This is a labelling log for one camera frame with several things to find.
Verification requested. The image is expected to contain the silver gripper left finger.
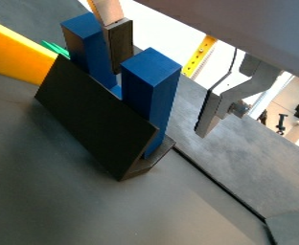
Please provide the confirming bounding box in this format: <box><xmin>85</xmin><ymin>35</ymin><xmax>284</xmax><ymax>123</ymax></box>
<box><xmin>87</xmin><ymin>0</ymin><xmax>135</xmax><ymax>74</ymax></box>

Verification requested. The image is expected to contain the black angled fixture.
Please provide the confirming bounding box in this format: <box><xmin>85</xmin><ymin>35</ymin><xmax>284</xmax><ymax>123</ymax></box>
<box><xmin>36</xmin><ymin>56</ymin><xmax>175</xmax><ymax>181</ymax></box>

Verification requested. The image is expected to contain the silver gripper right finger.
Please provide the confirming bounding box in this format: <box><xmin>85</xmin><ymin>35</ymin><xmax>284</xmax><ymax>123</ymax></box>
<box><xmin>195</xmin><ymin>54</ymin><xmax>282</xmax><ymax>138</ymax></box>

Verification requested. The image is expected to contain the green stepped block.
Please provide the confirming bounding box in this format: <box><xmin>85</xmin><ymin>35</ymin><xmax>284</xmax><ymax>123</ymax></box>
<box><xmin>41</xmin><ymin>40</ymin><xmax>71</xmax><ymax>58</ymax></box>

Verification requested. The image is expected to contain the blue U-shaped block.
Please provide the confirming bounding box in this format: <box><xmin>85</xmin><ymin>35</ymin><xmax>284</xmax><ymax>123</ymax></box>
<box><xmin>61</xmin><ymin>12</ymin><xmax>182</xmax><ymax>157</ymax></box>

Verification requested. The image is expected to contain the yellow long bar block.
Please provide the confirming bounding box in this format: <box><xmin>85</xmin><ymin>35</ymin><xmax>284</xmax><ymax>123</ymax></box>
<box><xmin>0</xmin><ymin>24</ymin><xmax>57</xmax><ymax>85</ymax></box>

